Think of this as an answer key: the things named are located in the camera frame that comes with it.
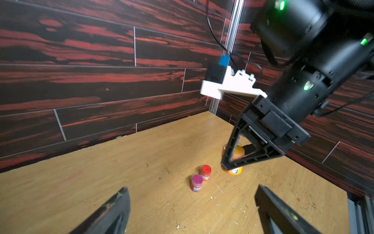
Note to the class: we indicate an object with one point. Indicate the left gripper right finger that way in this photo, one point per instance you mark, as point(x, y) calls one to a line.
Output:
point(277, 217)

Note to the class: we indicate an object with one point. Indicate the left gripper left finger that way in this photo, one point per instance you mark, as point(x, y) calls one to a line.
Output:
point(110, 218)

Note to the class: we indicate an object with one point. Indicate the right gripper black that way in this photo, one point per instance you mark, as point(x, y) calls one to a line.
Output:
point(273, 121)

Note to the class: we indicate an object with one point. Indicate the red-orange paint jar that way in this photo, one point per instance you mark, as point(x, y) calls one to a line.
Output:
point(205, 172)

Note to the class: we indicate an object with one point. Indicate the magenta paint jar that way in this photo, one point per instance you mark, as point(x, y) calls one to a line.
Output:
point(196, 183)

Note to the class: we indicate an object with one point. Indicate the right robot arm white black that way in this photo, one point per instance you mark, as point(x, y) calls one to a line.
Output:
point(326, 43)

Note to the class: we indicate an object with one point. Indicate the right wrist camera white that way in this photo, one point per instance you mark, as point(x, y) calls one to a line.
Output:
point(221, 78)

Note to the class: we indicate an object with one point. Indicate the aluminium front rail frame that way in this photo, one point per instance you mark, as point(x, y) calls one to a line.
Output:
point(361, 213)

